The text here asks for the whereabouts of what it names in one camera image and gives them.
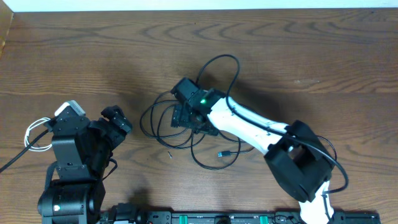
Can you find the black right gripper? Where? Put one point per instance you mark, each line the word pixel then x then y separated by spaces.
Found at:
pixel 181 114

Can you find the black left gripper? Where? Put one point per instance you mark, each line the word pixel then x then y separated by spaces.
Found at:
pixel 118 133

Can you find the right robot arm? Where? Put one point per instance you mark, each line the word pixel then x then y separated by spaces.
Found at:
pixel 293 152

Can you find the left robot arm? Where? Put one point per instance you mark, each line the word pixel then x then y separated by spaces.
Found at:
pixel 74 189

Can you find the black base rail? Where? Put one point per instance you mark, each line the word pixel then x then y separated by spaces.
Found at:
pixel 129 213

